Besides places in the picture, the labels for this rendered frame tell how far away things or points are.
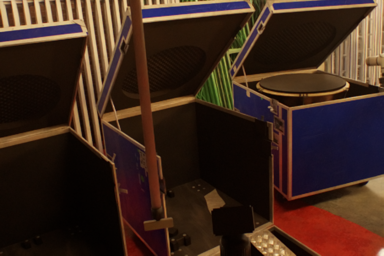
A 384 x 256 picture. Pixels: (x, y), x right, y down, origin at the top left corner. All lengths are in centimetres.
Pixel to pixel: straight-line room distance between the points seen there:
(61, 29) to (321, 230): 240
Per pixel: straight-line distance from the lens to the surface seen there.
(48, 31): 219
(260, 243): 287
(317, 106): 320
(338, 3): 351
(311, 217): 347
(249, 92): 368
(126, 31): 232
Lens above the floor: 182
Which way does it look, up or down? 15 degrees down
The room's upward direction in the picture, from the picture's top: 4 degrees counter-clockwise
